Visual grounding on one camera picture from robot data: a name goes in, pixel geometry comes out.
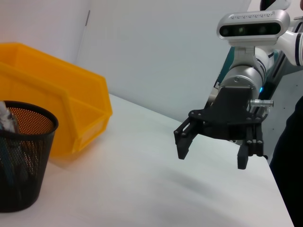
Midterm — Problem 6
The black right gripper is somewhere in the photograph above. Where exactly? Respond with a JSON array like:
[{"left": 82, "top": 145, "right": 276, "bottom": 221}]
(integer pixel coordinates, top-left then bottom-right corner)
[{"left": 173, "top": 87, "right": 265, "bottom": 170}]

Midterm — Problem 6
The grey ballpoint pen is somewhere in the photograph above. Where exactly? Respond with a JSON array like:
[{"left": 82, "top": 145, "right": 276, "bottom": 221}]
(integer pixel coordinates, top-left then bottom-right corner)
[{"left": 0, "top": 101, "right": 19, "bottom": 134}]

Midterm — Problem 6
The black mesh pen holder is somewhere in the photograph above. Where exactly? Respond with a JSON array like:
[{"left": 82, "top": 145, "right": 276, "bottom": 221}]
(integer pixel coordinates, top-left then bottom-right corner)
[{"left": 0, "top": 100, "right": 59, "bottom": 213}]

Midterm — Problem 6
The operator dark clothing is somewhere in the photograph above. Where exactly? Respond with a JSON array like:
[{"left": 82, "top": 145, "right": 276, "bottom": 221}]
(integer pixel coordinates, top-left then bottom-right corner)
[{"left": 269, "top": 96, "right": 303, "bottom": 227}]

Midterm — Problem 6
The white black robot head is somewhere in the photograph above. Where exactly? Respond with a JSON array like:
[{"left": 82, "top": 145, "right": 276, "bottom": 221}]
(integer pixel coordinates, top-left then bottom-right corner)
[{"left": 259, "top": 0, "right": 292, "bottom": 11}]

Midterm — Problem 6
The yellow plastic bin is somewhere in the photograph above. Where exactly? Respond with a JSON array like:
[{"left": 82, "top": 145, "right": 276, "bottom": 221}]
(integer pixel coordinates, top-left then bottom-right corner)
[{"left": 0, "top": 42, "right": 113, "bottom": 157}]

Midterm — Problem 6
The black lift column rail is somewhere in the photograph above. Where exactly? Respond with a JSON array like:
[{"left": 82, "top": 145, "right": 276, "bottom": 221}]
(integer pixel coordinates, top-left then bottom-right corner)
[{"left": 265, "top": 51, "right": 288, "bottom": 100}]

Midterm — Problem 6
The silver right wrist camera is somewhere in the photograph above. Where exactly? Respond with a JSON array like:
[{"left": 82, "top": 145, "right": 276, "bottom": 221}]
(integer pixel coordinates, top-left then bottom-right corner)
[{"left": 216, "top": 9, "right": 291, "bottom": 62}]

